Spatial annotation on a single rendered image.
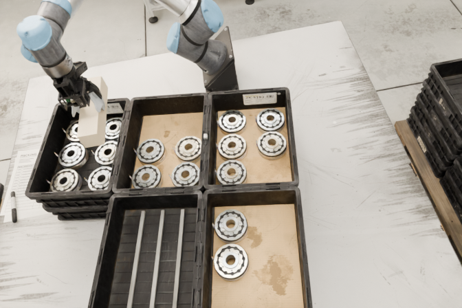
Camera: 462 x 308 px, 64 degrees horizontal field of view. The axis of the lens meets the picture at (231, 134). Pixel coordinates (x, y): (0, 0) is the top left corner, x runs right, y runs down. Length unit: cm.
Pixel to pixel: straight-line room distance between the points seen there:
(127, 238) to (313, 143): 78
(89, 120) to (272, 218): 65
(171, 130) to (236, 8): 199
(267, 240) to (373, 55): 196
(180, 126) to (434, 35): 219
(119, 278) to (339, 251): 71
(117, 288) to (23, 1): 337
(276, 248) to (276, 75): 84
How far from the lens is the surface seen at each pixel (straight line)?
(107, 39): 333
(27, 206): 169
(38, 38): 103
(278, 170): 130
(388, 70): 280
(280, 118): 138
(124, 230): 131
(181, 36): 151
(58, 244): 155
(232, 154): 130
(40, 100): 201
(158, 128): 147
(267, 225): 122
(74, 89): 113
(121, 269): 127
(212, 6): 147
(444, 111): 200
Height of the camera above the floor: 197
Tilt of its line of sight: 55 degrees down
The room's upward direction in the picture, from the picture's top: 11 degrees counter-clockwise
